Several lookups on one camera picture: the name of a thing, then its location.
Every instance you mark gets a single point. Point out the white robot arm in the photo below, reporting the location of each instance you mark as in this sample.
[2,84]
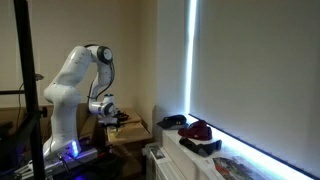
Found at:
[65,97]

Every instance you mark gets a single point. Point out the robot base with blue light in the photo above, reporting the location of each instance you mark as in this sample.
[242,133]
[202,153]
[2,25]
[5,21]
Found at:
[58,161]

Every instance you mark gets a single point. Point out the black oval bowl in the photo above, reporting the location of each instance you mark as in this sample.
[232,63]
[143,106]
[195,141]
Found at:
[122,116]

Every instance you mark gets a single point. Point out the white windowsill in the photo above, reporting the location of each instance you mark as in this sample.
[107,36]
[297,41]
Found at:
[196,167]

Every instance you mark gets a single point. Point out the colourful magazine on windowsill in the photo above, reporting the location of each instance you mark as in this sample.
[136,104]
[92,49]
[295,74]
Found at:
[231,170]

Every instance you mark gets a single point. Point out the navy blue cap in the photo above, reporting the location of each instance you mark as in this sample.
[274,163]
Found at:
[173,122]

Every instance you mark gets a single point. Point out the wooden cabinet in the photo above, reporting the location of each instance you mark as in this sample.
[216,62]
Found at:
[133,117]

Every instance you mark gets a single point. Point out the wooden pull-out desk shelf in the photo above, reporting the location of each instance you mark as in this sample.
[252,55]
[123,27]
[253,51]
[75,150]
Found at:
[127,133]

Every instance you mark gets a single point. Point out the maroon cap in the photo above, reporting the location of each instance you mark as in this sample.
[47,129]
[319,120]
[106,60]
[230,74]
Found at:
[197,130]

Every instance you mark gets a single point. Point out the white radiator heater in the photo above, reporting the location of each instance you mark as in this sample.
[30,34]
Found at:
[160,169]

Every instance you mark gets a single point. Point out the white roller blind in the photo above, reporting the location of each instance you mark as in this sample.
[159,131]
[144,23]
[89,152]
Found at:
[256,75]

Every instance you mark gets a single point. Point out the black tripod stand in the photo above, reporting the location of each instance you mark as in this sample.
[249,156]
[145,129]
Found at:
[30,128]

